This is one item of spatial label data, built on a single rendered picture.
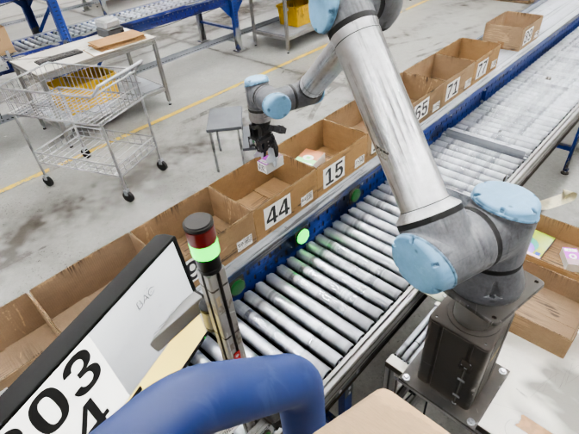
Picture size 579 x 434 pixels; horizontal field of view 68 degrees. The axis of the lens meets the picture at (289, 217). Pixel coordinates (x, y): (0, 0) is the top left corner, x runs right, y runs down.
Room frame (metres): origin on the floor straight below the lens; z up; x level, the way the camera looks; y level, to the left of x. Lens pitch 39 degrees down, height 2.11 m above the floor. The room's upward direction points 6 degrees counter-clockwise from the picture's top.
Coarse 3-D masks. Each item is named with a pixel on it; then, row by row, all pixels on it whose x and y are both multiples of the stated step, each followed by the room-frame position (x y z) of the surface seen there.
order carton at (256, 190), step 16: (256, 160) 1.77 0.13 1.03; (288, 160) 1.76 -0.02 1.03; (224, 176) 1.64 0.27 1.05; (240, 176) 1.70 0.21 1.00; (256, 176) 1.76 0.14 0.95; (272, 176) 1.83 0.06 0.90; (288, 176) 1.77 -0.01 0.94; (304, 176) 1.58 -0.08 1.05; (224, 192) 1.63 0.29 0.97; (240, 192) 1.69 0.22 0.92; (256, 192) 1.73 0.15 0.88; (272, 192) 1.71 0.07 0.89; (288, 192) 1.50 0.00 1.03; (304, 192) 1.57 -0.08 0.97; (256, 208) 1.38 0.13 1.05; (256, 224) 1.37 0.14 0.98
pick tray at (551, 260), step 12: (540, 216) 1.40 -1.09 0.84; (540, 228) 1.39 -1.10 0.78; (552, 228) 1.36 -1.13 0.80; (564, 228) 1.33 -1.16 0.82; (576, 228) 1.30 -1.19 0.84; (564, 240) 1.32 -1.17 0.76; (576, 240) 1.29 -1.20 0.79; (552, 252) 1.26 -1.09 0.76; (540, 264) 1.14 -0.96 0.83; (552, 264) 1.11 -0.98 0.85; (576, 276) 1.05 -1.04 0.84
